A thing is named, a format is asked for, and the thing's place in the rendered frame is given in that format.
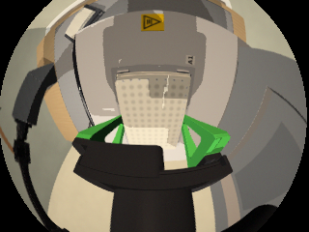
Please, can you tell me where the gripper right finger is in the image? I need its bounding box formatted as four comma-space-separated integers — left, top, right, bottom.
182, 114, 231, 167

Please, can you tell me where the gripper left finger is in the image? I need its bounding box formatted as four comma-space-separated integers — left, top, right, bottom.
76, 115, 125, 144

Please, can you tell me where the cream well plate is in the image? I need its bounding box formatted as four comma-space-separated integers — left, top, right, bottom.
66, 7, 95, 39

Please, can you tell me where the white well pcr plate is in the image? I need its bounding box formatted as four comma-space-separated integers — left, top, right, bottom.
115, 72, 191, 150

